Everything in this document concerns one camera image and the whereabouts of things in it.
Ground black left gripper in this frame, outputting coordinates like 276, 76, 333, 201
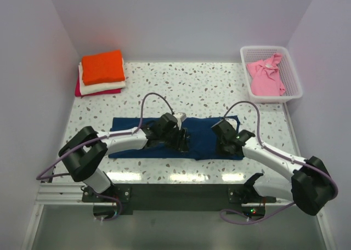
160, 127, 188, 152

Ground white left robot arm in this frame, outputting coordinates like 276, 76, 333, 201
59, 113, 189, 202

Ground aluminium extrusion rail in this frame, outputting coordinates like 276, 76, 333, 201
35, 178, 91, 207

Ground folded magenta t-shirt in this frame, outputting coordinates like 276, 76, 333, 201
75, 82, 123, 97

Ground white plastic mesh basket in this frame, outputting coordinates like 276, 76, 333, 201
240, 46, 303, 103

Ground navy blue printed t-shirt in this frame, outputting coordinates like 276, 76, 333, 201
108, 117, 243, 161

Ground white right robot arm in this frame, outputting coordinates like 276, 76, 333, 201
211, 119, 338, 216

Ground pink polo shirt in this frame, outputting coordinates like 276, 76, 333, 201
246, 53, 286, 96

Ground folded orange t-shirt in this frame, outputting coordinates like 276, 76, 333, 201
81, 50, 125, 86

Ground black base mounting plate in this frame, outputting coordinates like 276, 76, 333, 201
82, 173, 276, 220

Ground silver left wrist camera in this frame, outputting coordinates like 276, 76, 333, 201
173, 112, 186, 129

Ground folded cream t-shirt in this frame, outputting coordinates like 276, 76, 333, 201
77, 63, 126, 95

